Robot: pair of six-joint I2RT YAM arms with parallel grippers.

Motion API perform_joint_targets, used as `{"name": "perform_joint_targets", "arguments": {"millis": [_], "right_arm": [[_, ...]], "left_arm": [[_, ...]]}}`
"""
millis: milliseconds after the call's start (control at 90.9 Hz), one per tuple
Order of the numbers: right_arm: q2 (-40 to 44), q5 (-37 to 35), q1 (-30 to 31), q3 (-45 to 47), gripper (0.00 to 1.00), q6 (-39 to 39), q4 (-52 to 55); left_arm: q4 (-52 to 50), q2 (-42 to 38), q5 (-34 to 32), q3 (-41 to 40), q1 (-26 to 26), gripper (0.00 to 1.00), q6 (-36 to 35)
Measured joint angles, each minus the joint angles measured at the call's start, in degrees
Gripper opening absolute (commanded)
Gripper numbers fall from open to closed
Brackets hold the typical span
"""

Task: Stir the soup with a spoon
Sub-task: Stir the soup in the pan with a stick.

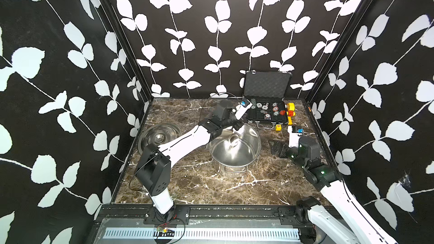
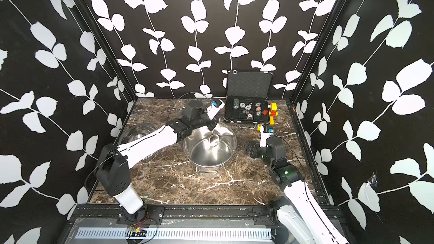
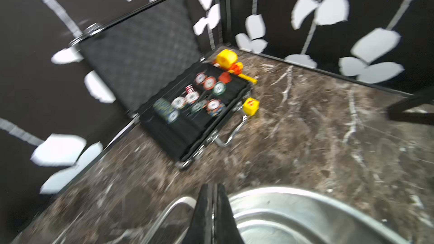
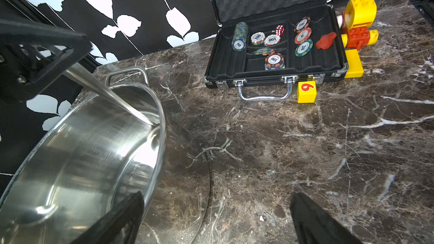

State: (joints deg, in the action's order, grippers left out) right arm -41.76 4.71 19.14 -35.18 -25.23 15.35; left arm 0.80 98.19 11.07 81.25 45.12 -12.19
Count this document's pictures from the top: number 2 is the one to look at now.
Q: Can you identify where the blue green chip stack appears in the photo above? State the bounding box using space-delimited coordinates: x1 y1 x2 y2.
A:
234 98 240 110

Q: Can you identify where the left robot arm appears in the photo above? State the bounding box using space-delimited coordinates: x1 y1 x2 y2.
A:
91 99 225 225

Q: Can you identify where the black poker chip case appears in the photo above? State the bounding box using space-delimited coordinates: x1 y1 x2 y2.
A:
224 70 273 125

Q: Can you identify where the stainless steel pot lid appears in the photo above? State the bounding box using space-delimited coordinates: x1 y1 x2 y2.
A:
118 123 159 145

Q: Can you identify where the perforated metal rail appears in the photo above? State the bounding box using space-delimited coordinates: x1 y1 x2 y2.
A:
73 227 272 241

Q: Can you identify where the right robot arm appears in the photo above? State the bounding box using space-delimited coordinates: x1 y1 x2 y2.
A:
245 125 349 244

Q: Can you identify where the long steel spoon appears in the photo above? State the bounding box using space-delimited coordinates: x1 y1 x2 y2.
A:
208 123 236 147

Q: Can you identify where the yellow red toy block figure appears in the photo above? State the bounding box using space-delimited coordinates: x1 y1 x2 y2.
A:
269 103 278 125

